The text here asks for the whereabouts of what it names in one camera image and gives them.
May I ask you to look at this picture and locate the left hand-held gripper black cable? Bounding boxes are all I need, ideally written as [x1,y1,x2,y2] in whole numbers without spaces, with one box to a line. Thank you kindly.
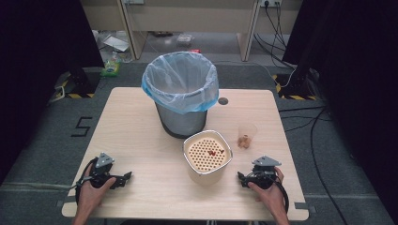
[74,157,100,205]

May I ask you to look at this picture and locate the beige container with perforated strainer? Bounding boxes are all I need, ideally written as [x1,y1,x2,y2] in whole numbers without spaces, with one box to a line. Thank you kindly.
[182,129,234,188]

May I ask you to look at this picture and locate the person's left hand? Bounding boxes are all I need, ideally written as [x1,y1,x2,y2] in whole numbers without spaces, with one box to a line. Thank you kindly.
[75,164,117,214]

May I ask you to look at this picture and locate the green packet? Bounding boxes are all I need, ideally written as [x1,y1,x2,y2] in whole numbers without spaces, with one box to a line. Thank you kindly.
[99,51,122,79]

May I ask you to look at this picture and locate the black floor cable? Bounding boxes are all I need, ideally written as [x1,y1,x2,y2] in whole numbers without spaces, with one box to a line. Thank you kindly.
[278,105,350,225]

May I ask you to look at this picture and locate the person's right hand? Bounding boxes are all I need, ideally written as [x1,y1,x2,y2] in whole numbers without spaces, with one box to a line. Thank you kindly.
[248,166,286,215]

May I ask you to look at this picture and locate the black socket cables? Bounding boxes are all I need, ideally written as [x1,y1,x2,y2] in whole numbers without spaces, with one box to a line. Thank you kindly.
[253,1,299,70]

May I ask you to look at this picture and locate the clear plastic cup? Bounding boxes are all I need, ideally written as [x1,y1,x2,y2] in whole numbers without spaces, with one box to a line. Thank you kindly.
[237,123,258,150]

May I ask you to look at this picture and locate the brown food pieces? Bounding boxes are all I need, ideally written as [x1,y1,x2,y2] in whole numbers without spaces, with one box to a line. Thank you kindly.
[237,134,253,150]

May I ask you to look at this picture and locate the black stand with striped base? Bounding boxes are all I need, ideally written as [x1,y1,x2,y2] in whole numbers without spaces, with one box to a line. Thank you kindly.
[53,65,101,99]
[271,67,318,101]

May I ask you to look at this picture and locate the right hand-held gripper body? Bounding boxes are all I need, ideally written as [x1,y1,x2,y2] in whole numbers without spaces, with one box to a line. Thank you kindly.
[245,155,283,190]

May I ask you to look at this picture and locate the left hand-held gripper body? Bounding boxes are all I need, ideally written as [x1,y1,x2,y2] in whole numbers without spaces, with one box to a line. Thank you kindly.
[89,152,127,190]

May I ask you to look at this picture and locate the white wall socket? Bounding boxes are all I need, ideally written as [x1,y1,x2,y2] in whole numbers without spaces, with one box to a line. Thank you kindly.
[260,0,283,8]

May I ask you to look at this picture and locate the right hand-held gripper black cable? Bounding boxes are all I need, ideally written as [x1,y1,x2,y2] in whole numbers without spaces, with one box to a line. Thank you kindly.
[274,174,291,215]

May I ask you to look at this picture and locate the clear plastic bag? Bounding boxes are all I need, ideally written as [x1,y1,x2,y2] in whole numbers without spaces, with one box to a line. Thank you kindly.
[176,33,195,47]

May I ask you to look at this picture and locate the blue plastic bin liner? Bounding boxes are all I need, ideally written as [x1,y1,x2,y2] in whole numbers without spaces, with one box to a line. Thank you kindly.
[141,51,221,115]

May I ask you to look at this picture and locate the light wooden desk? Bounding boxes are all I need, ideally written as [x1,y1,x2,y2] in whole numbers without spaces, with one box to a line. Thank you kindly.
[79,0,303,63]

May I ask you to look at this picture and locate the hand-held gripper black cable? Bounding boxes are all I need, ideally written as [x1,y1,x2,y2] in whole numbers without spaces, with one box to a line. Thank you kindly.
[74,157,100,205]
[274,174,291,215]

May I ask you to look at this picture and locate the black curtain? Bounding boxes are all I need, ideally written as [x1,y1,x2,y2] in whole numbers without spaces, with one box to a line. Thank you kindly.
[281,0,398,224]
[0,0,105,186]

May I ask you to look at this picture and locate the white sheet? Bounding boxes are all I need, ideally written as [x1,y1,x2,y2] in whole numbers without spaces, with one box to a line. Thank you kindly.
[102,34,130,53]

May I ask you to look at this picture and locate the grey trash bin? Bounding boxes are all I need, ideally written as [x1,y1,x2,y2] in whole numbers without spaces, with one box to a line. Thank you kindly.
[154,101,208,140]

